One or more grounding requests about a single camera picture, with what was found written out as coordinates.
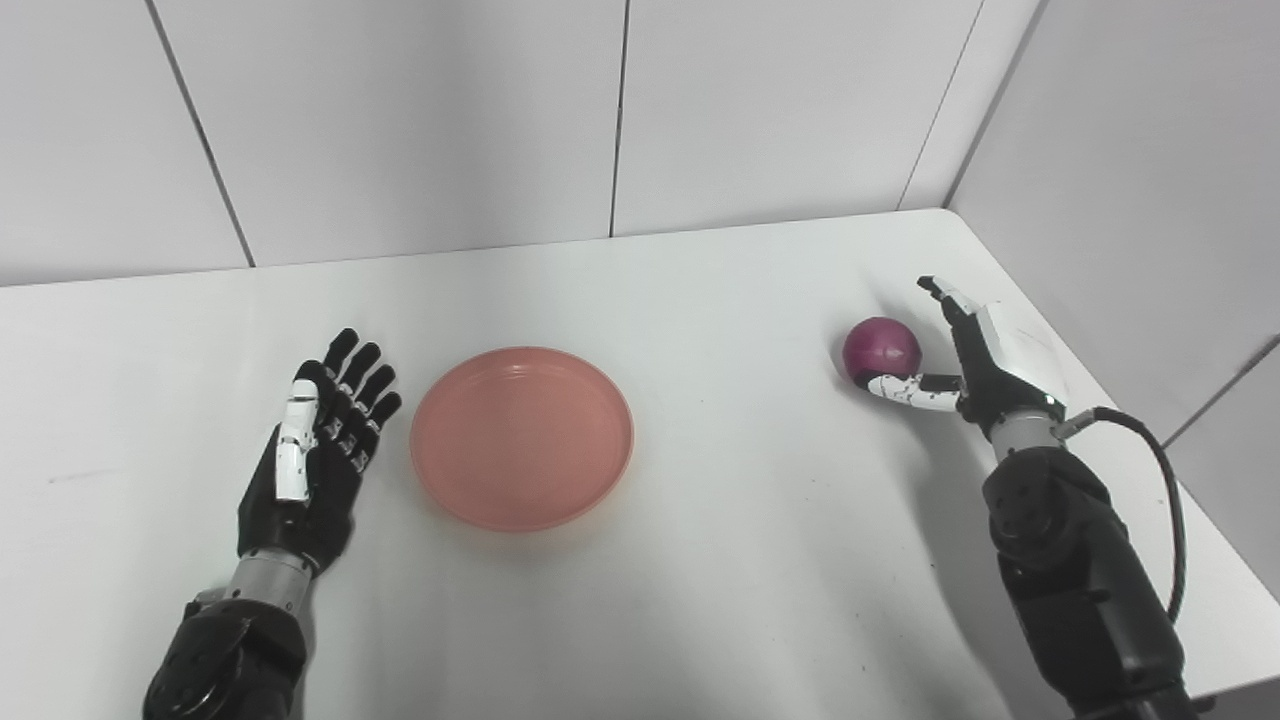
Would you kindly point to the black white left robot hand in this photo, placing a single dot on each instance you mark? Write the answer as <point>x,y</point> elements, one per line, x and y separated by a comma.
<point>325,500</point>

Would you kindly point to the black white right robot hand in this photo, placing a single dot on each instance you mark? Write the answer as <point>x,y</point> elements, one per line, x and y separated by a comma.
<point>1000,370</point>

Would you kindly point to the pink round plate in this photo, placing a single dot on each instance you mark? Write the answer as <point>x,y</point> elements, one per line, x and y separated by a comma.
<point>520,440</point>

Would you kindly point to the purple red onion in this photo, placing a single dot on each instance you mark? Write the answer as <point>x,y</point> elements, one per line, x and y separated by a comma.
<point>882,345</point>

